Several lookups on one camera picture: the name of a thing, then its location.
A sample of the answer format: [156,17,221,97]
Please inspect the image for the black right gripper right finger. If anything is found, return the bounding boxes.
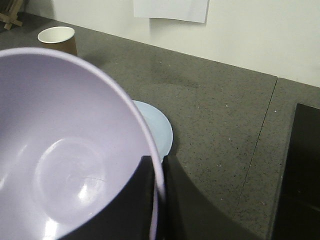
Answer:
[157,155,258,240]

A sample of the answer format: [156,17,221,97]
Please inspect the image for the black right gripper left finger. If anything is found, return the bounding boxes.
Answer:
[61,156,157,240]

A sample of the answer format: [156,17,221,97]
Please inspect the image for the lilac plastic bowl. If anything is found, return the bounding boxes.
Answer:
[0,47,166,240]

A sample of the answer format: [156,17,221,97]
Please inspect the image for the brown paper cup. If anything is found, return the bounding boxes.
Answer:
[37,26,78,56]

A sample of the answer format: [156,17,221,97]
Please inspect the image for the light blue plastic plate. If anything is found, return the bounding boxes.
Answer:
[133,100,174,162]

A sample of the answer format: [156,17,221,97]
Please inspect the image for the black gas stove top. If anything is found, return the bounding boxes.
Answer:
[271,103,320,240]

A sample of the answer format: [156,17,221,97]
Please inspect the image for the white paper sheet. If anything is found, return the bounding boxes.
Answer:
[133,0,209,24]

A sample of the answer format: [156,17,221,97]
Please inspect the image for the wooden folding rack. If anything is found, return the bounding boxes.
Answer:
[0,0,23,31]

